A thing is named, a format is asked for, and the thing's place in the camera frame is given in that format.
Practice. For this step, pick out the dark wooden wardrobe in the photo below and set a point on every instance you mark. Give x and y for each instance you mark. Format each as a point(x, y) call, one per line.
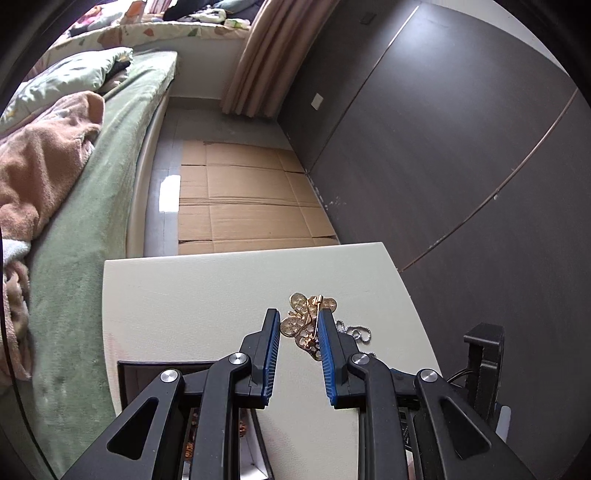
point(467, 154)

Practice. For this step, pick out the pink fleece blanket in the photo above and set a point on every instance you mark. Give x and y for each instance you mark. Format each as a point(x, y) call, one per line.
point(40, 163)

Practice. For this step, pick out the window seat patterned cushion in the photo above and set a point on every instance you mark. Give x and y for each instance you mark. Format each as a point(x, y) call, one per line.
point(133, 35)

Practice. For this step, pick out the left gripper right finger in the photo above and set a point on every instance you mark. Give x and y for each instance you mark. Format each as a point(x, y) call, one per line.
point(411, 426)

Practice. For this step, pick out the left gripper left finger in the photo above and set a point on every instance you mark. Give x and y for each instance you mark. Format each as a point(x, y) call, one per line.
point(146, 440)

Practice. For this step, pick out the right pink curtain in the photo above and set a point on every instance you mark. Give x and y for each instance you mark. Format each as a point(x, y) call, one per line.
point(278, 42)

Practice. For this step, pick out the green bed mattress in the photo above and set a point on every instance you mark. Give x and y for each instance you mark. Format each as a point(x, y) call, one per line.
point(48, 421)

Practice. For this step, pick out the white wall socket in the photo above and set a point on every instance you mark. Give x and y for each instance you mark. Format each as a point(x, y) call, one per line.
point(316, 102)

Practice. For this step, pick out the black jewelry box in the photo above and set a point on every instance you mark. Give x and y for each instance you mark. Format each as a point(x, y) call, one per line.
point(254, 462)

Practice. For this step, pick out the light green quilt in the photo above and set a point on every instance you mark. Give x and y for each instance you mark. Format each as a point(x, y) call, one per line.
point(83, 71)

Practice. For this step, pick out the flattened cardboard on floor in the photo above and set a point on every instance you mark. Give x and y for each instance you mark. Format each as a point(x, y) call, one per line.
point(235, 197)

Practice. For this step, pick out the gold butterfly brooch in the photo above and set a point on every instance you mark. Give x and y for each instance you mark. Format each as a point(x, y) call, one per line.
point(301, 322)

